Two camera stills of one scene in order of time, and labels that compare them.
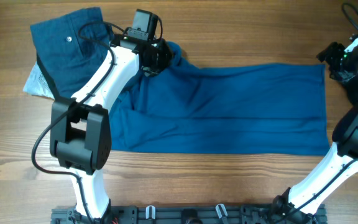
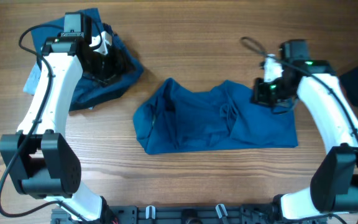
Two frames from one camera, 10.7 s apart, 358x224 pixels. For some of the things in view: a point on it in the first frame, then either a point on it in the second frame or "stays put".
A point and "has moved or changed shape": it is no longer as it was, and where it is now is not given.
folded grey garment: [37, 83] stays put
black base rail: [188, 214] stays put
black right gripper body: [340, 62] → [268, 93]
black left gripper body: [160, 56] → [107, 67]
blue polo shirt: [276, 110] has moved or changed shape
